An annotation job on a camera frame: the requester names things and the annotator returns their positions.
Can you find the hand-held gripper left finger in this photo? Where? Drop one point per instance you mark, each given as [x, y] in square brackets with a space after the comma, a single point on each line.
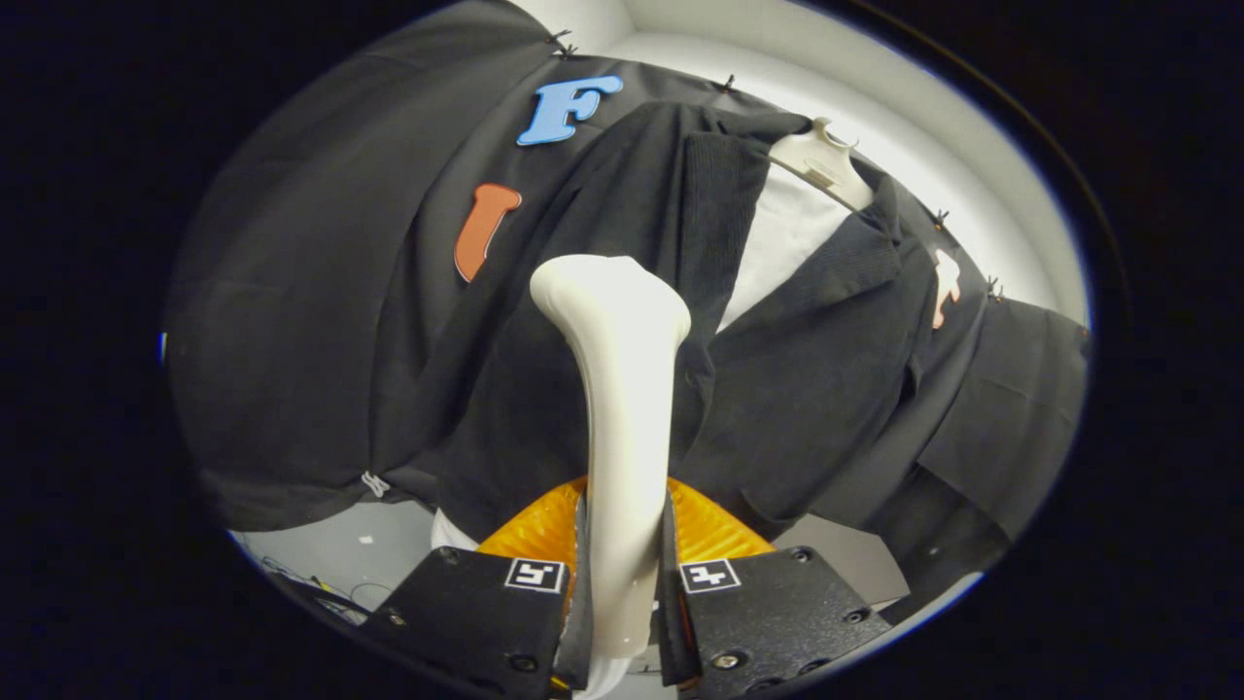
[576, 622]

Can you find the white garment steamer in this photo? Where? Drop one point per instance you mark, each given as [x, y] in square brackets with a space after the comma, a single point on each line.
[627, 408]

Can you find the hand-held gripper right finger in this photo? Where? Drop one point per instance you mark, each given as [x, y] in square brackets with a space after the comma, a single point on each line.
[677, 622]

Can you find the black suit jacket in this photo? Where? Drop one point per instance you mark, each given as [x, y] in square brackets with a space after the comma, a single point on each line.
[807, 389]

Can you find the black backdrop cloth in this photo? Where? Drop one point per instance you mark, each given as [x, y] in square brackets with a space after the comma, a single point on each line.
[292, 292]

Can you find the grey cabinet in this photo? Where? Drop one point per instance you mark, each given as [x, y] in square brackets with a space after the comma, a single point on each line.
[855, 564]

